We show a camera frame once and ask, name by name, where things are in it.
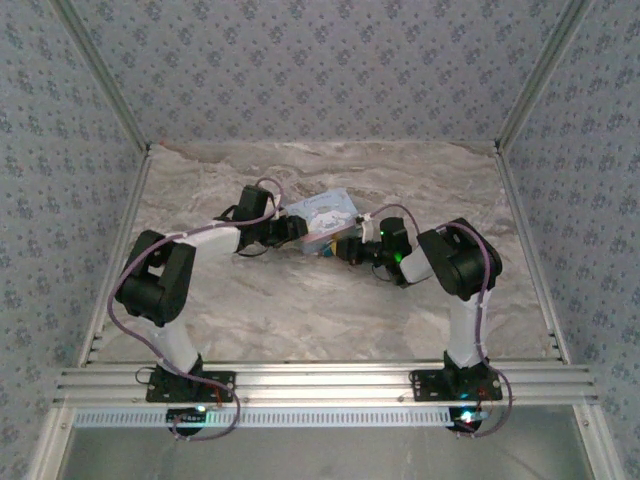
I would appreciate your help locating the pastel cartoon print box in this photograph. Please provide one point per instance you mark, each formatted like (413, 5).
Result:
(325, 215)

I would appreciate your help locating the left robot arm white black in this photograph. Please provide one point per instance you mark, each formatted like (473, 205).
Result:
(157, 280)

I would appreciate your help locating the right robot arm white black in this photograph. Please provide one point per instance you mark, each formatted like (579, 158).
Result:
(462, 260)

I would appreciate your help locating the grey metal lower panel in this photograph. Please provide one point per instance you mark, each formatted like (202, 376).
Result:
(325, 455)

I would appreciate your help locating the aluminium table side rail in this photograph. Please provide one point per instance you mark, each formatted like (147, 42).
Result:
(530, 250)
(125, 220)

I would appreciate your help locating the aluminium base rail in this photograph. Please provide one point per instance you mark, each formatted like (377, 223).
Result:
(320, 382)

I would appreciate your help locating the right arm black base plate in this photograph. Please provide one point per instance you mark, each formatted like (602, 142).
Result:
(427, 385)

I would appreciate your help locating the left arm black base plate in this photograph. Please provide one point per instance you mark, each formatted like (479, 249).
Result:
(220, 390)

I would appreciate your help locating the aluminium frame post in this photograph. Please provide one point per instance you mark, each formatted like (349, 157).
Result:
(102, 80)
(540, 75)

